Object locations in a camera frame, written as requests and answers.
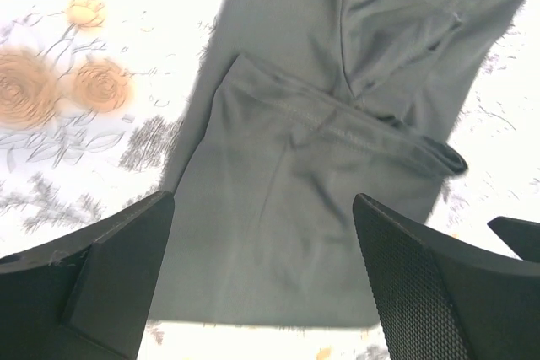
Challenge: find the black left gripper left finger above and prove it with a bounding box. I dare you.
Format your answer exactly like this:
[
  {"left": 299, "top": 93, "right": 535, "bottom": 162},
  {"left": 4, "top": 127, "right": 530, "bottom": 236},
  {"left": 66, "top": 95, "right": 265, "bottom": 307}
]
[{"left": 1, "top": 191, "right": 175, "bottom": 360}]

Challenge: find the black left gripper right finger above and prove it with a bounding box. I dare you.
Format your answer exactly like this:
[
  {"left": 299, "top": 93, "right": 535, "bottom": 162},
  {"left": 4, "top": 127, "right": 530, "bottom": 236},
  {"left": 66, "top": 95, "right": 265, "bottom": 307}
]
[{"left": 353, "top": 194, "right": 539, "bottom": 360}]

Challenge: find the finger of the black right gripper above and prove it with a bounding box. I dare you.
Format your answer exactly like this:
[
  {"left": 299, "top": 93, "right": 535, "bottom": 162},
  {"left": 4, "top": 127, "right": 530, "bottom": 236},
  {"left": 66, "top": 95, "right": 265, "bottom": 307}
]
[{"left": 488, "top": 217, "right": 540, "bottom": 261}]

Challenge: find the dark grey t shirt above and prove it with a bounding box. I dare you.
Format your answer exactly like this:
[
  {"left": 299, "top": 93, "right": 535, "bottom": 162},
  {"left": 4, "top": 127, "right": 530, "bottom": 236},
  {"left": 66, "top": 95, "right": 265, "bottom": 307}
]
[{"left": 149, "top": 0, "right": 524, "bottom": 328}]

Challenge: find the floral table mat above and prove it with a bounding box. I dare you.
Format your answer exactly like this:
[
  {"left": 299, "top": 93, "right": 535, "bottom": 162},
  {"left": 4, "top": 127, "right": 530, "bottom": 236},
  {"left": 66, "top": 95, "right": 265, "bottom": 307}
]
[{"left": 0, "top": 0, "right": 540, "bottom": 360}]

